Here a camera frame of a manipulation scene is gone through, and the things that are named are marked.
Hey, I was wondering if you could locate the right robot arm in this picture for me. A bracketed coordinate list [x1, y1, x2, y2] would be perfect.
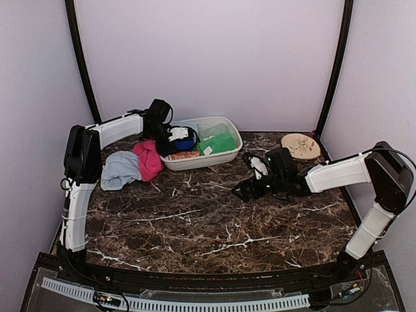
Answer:
[231, 141, 415, 282]

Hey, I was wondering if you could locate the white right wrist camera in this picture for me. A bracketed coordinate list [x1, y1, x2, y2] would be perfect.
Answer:
[242, 152, 268, 180]

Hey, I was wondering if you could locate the dark blue towel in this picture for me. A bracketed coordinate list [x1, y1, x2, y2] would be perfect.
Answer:
[174, 139, 195, 151]

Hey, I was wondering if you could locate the black frame post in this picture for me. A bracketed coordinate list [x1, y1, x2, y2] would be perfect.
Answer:
[313, 0, 354, 140]
[64, 0, 102, 124]

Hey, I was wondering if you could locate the large light blue towel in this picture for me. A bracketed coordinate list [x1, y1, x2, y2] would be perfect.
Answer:
[171, 121, 199, 143]

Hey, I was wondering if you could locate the white plastic basin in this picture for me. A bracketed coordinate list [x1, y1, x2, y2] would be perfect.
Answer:
[161, 116, 243, 171]

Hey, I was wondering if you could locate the pink towel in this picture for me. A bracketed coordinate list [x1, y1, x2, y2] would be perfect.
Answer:
[133, 140, 163, 182]

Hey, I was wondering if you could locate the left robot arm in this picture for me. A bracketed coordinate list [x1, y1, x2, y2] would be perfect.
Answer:
[58, 99, 173, 258]

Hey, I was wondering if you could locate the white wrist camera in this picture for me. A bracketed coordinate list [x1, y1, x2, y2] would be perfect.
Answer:
[168, 126, 189, 142]
[242, 152, 268, 180]

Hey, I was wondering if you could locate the small pale blue cloth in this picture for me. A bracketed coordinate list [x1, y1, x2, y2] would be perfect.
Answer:
[100, 151, 142, 191]

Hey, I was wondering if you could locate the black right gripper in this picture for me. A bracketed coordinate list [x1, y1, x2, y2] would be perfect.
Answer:
[232, 173, 287, 202]

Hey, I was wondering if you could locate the black right frame post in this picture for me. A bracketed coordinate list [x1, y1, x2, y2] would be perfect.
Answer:
[313, 0, 354, 140]

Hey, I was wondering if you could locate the rolled orange patterned towel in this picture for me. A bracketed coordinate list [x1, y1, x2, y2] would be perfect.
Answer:
[165, 151, 201, 161]

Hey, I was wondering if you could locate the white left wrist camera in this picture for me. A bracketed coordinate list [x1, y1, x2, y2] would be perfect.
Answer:
[168, 126, 189, 142]

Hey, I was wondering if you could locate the black front table rail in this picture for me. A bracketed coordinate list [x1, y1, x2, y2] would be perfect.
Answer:
[32, 250, 391, 296]

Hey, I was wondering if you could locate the rolled pale green towel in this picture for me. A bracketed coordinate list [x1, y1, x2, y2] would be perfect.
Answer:
[198, 123, 229, 142]

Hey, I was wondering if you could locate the white slotted cable duct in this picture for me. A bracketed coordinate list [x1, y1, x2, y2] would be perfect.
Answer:
[40, 277, 311, 311]

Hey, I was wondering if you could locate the black left frame post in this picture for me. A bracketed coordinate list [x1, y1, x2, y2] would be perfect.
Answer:
[64, 0, 102, 124]

